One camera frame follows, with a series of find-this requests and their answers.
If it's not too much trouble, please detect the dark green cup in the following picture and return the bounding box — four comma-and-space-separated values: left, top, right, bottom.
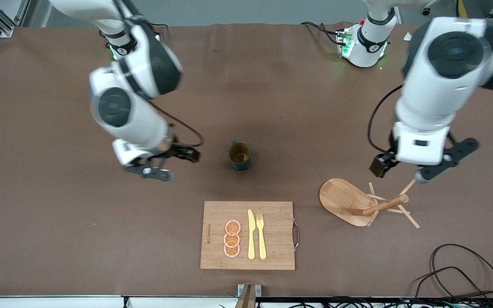
229, 140, 252, 172

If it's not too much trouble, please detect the wooden mug tree stand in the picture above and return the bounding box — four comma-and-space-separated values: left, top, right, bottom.
319, 177, 421, 229

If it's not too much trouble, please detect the orange slice toy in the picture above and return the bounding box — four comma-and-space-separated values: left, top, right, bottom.
224, 219, 242, 237

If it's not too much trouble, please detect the brown table cover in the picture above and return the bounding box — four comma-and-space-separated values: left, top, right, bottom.
0, 21, 493, 298

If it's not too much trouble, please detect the yellow plastic knife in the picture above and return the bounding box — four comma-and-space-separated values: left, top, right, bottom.
247, 209, 256, 260

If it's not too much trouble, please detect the yellow plastic fork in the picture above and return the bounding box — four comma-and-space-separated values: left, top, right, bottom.
256, 213, 267, 261

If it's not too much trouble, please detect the wooden cutting board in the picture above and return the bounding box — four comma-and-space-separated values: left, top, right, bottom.
200, 201, 300, 271

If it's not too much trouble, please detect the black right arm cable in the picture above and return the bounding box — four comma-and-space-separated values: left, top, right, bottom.
148, 101, 205, 148

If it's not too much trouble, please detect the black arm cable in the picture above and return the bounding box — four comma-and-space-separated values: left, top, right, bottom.
367, 83, 403, 157
148, 101, 205, 148

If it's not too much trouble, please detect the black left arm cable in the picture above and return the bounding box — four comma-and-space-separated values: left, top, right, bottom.
367, 83, 403, 157

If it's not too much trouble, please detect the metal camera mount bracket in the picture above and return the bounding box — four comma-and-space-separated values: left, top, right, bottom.
235, 284, 262, 308

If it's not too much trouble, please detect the black base cable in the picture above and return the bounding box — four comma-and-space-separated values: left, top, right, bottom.
301, 21, 345, 45

